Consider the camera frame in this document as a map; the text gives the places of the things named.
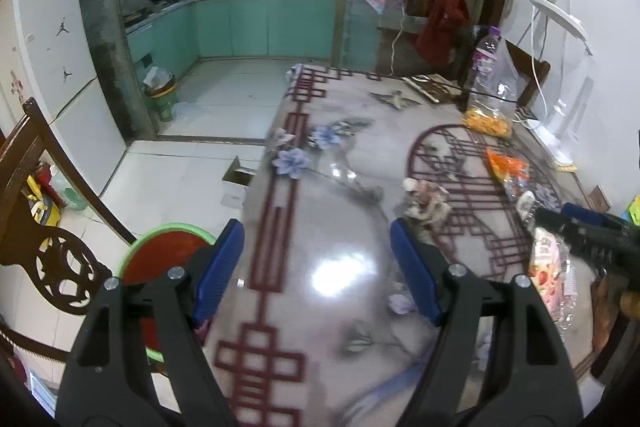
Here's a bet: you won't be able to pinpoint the person's right forearm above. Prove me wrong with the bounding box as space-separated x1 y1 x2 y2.
590 317 636 383

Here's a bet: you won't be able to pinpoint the yellow floor item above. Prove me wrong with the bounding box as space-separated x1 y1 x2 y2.
25 174 63 228

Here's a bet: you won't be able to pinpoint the red basin with green rim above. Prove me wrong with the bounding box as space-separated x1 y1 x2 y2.
120 223 221 363

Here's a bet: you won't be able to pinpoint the green trash bin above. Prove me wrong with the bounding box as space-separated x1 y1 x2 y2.
142 67 178 122

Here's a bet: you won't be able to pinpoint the open white carton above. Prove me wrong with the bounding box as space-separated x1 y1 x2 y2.
221 156 257 208

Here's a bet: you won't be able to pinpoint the green detergent bottle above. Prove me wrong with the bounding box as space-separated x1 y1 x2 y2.
50 167 88 212

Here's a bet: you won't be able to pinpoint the thin white charging cable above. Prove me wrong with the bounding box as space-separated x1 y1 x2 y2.
390 2 418 75

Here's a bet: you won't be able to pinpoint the person's right hand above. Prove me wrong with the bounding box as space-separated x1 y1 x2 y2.
595 274 640 325

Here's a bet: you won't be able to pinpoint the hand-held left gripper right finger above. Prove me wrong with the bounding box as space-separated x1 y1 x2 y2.
389 217 586 427

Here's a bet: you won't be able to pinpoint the pink snack packet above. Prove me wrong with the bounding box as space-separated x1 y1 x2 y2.
527 227 581 333

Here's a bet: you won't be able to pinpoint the white desk lamp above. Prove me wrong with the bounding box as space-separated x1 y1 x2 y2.
529 0 596 168

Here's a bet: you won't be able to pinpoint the floral paper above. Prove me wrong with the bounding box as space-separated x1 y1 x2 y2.
402 177 453 228

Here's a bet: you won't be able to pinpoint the small white wrapper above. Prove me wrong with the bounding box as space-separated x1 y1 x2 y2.
517 191 538 220

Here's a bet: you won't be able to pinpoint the colourful picture book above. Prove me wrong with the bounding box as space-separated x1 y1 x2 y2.
27 369 56 413

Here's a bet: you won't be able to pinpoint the teal kitchen cabinets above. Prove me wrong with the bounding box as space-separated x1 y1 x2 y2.
125 0 337 68

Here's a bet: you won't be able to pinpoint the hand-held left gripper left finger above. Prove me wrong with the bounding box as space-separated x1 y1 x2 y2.
55 218 246 427

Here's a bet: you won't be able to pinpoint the dark wooden chair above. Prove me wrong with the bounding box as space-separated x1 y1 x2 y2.
457 27 551 108

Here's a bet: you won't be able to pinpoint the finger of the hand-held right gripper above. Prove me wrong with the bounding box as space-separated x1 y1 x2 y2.
560 203 628 230
534 207 576 238

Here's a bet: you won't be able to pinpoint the white lamp cable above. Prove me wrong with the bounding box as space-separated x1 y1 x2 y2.
515 14 548 128

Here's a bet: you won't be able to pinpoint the orange snack packet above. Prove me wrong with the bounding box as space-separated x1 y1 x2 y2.
486 148 532 202

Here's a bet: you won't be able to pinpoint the white refrigerator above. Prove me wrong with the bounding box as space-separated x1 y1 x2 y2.
0 0 126 198

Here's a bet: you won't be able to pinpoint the plastic bottle with purple cap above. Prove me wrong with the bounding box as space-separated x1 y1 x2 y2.
472 27 503 108

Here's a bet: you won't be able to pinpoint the carved wooden chair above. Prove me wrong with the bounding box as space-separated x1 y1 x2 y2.
0 99 138 363

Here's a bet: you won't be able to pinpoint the brown book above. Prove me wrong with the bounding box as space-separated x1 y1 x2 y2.
402 74 463 102

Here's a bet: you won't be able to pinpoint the clear bag of orange snacks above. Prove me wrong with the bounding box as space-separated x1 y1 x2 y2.
462 39 518 138

